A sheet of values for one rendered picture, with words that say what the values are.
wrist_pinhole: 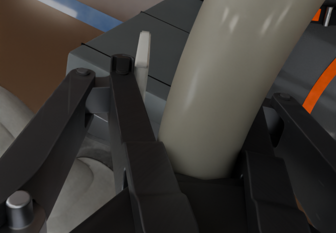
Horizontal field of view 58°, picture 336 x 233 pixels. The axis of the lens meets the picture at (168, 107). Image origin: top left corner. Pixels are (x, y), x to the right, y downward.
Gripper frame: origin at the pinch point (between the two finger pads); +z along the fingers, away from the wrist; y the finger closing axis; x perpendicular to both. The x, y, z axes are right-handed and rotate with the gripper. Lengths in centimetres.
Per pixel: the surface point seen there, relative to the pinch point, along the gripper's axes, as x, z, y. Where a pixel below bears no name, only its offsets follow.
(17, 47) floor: -61, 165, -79
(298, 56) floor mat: -26, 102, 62
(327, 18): -8, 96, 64
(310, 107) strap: -47, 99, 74
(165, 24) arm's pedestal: -16, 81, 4
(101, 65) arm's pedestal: -19, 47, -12
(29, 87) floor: -88, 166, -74
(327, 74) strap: -30, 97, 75
